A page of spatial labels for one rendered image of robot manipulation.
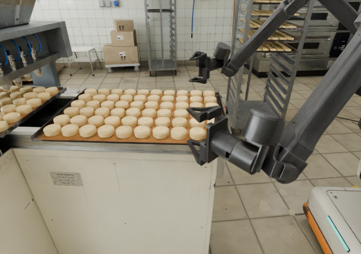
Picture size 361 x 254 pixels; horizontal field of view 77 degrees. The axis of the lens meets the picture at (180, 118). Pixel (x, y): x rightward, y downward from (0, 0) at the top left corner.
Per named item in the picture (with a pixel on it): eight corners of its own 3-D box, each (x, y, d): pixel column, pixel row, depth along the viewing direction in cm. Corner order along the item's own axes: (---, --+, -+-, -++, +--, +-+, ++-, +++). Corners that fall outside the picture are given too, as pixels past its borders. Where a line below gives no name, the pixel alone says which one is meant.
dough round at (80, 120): (86, 118, 79) (85, 113, 78) (87, 125, 76) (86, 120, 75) (71, 121, 78) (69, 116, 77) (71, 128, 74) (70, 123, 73)
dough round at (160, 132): (160, 141, 67) (159, 136, 66) (149, 135, 70) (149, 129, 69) (172, 135, 70) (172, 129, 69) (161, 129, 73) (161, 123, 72)
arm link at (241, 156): (251, 179, 43) (263, 175, 48) (263, 147, 42) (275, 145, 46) (222, 162, 48) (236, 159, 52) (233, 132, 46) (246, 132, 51)
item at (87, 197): (68, 281, 115) (0, 133, 72) (94, 222, 145) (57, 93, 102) (205, 289, 112) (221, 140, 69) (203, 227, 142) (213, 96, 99)
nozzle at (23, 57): (24, 81, 90) (8, 34, 82) (29, 79, 93) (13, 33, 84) (38, 82, 90) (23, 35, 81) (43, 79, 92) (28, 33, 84)
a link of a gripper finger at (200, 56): (184, 53, 99) (199, 50, 104) (184, 69, 102) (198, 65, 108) (195, 56, 94) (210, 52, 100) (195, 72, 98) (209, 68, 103)
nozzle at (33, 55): (34, 77, 96) (19, 32, 87) (38, 74, 98) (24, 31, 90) (47, 77, 95) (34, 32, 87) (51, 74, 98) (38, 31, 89)
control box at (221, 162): (213, 176, 83) (216, 146, 76) (209, 139, 104) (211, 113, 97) (223, 177, 82) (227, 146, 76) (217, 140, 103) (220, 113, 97)
